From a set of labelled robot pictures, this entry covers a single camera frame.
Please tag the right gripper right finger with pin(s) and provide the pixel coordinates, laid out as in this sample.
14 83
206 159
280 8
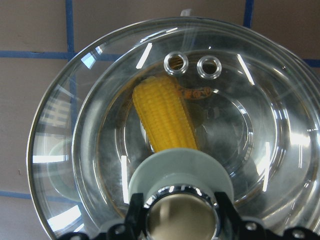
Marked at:
234 227

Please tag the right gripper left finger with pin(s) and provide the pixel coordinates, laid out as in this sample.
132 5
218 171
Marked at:
129 229

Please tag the yellow corn cob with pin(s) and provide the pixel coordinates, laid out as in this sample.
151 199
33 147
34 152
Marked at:
163 114

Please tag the glass pot lid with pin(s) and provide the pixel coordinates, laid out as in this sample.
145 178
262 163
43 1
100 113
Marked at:
178 184

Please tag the light grey cooking pot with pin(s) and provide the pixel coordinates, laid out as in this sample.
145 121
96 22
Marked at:
254 105

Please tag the brown paper table mat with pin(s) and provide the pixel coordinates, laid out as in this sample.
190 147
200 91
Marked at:
36 36

